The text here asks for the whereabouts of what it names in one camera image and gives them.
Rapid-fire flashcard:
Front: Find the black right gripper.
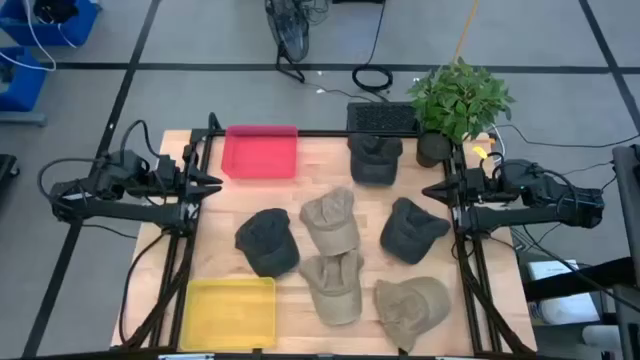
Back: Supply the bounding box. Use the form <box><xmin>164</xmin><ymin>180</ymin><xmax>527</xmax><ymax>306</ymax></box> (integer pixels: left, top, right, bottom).
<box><xmin>422</xmin><ymin>167</ymin><xmax>491</xmax><ymax>207</ymax></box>

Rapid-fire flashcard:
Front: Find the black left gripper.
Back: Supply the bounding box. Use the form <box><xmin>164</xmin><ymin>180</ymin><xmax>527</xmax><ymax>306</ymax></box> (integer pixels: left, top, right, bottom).
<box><xmin>149</xmin><ymin>154</ymin><xmax>224</xmax><ymax>204</ymax></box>

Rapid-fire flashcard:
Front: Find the black baseball cap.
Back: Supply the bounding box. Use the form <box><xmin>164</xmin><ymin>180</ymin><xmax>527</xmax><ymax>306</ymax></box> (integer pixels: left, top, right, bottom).
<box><xmin>379</xmin><ymin>196</ymin><xmax>452</xmax><ymax>266</ymax></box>
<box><xmin>348</xmin><ymin>132</ymin><xmax>404</xmax><ymax>187</ymax></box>
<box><xmin>234</xmin><ymin>207</ymin><xmax>302</xmax><ymax>279</ymax></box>

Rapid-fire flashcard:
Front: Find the tan baseball cap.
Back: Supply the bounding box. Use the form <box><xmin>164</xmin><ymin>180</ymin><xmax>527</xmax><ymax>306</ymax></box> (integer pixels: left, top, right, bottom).
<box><xmin>373</xmin><ymin>276</ymin><xmax>453</xmax><ymax>354</ymax></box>
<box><xmin>298</xmin><ymin>186</ymin><xmax>362</xmax><ymax>257</ymax></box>
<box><xmin>298</xmin><ymin>248</ymin><xmax>366</xmax><ymax>327</ymax></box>

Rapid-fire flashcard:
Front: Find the red plastic tray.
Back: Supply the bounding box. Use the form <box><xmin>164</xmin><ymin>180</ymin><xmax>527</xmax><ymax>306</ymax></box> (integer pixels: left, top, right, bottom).
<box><xmin>220</xmin><ymin>124</ymin><xmax>300</xmax><ymax>180</ymax></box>

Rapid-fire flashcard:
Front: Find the green potted plant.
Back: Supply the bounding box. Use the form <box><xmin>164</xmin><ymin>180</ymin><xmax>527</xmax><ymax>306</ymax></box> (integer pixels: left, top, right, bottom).
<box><xmin>405</xmin><ymin>56</ymin><xmax>516</xmax><ymax>169</ymax></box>

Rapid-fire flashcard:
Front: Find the black keyboard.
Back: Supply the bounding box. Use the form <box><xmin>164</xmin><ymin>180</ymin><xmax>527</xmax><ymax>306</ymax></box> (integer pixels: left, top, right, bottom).
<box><xmin>346</xmin><ymin>101</ymin><xmax>420</xmax><ymax>134</ymax></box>

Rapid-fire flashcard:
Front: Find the white box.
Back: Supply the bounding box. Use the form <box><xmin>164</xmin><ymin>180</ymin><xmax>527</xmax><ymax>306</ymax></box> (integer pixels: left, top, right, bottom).
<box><xmin>527</xmin><ymin>259</ymin><xmax>581</xmax><ymax>282</ymax></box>

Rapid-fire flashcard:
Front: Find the yellow plastic tray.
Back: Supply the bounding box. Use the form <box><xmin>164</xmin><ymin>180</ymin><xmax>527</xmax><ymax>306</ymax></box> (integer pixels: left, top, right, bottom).
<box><xmin>179</xmin><ymin>277</ymin><xmax>278</xmax><ymax>352</ymax></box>

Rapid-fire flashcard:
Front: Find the yellow pole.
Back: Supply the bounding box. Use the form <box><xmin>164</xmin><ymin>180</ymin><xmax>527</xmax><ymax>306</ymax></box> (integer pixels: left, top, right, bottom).
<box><xmin>452</xmin><ymin>0</ymin><xmax>481</xmax><ymax>64</ymax></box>

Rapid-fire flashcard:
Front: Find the white paper roll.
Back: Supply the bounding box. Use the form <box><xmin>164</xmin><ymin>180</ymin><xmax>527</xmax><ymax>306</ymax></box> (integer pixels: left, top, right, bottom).
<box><xmin>537</xmin><ymin>293</ymin><xmax>601</xmax><ymax>326</ymax></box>

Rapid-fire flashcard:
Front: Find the black beam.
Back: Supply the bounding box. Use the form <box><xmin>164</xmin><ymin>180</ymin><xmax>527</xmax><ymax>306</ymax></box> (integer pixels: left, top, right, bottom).
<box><xmin>522</xmin><ymin>255</ymin><xmax>640</xmax><ymax>302</ymax></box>

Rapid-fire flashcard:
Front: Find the black floor fan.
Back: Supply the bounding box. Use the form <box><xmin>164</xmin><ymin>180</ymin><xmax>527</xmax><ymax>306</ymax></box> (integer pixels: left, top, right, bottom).
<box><xmin>263</xmin><ymin>0</ymin><xmax>331</xmax><ymax>84</ymax></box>

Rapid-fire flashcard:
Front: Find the large blue plastic bin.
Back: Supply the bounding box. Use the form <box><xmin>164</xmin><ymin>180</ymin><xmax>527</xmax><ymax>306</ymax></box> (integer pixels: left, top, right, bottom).
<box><xmin>0</xmin><ymin>0</ymin><xmax>102</xmax><ymax>48</ymax></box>

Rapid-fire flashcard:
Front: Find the small blue plastic bin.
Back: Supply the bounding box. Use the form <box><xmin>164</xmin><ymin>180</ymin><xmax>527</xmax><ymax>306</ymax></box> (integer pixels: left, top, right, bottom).
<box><xmin>0</xmin><ymin>47</ymin><xmax>49</xmax><ymax>113</ymax></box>

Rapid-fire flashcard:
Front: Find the long black floor cable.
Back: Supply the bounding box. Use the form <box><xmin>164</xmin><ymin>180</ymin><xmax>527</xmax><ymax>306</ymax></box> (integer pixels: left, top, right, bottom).
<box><xmin>492</xmin><ymin>122</ymin><xmax>640</xmax><ymax>150</ymax></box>

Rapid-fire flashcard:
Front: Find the black table power cable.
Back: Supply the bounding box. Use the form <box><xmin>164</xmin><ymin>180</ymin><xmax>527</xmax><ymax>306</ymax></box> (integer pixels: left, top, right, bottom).
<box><xmin>118</xmin><ymin>227</ymin><xmax>174</xmax><ymax>346</ymax></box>

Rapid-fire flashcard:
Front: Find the coiled black cable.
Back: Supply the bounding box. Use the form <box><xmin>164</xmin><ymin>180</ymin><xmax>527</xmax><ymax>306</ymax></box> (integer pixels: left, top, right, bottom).
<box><xmin>351</xmin><ymin>63</ymin><xmax>395</xmax><ymax>94</ymax></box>

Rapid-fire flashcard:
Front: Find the grey upright post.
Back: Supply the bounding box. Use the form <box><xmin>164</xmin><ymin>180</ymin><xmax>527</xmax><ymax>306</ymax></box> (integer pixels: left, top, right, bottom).
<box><xmin>612</xmin><ymin>144</ymin><xmax>640</xmax><ymax>360</ymax></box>

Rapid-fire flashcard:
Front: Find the white cable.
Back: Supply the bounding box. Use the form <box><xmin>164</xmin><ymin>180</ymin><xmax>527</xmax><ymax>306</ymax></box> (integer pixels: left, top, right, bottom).
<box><xmin>0</xmin><ymin>0</ymin><xmax>79</xmax><ymax>72</ymax></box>

